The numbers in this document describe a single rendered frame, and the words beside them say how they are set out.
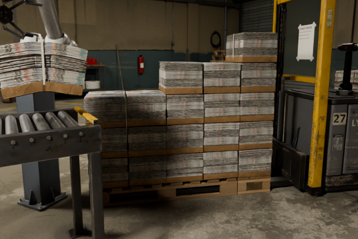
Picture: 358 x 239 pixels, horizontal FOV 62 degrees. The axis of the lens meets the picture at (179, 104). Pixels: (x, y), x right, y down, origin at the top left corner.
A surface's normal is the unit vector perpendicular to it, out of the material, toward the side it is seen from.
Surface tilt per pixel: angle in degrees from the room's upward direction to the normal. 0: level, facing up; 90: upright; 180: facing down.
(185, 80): 90
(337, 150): 90
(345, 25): 90
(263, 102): 90
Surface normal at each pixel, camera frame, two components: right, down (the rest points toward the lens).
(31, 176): -0.44, 0.15
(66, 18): 0.51, 0.14
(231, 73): 0.18, 0.15
